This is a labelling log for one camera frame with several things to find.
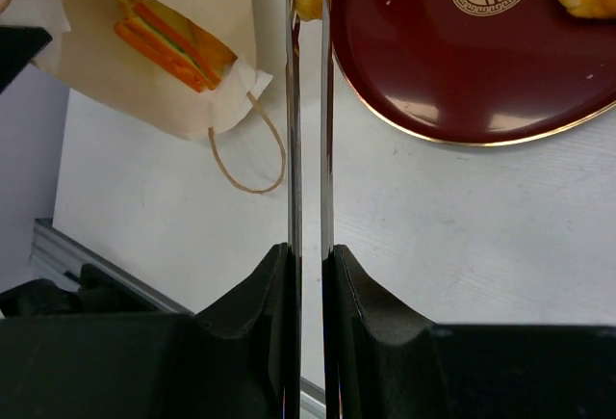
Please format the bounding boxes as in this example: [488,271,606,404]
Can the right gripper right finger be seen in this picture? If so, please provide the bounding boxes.
[322,245,615,418]

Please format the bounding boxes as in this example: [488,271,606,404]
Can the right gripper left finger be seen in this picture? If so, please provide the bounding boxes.
[0,242,293,419]

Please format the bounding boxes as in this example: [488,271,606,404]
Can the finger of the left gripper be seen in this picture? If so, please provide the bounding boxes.
[0,26,52,93]

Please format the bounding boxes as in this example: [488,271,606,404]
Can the fake sandwich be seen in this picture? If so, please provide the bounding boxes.
[114,0,237,92]

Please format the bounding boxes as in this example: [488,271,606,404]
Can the beige paper bag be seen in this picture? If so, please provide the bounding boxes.
[0,0,290,195]

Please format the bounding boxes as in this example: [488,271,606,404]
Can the metal tongs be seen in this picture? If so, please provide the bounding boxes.
[283,0,341,419]

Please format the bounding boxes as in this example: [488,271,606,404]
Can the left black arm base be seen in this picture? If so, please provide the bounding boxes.
[1,264,160,318]

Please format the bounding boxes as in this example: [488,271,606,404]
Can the red round tray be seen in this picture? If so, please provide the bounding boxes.
[328,0,615,146]

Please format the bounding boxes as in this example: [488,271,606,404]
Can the aluminium rail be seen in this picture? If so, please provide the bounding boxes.
[31,219,325,418]

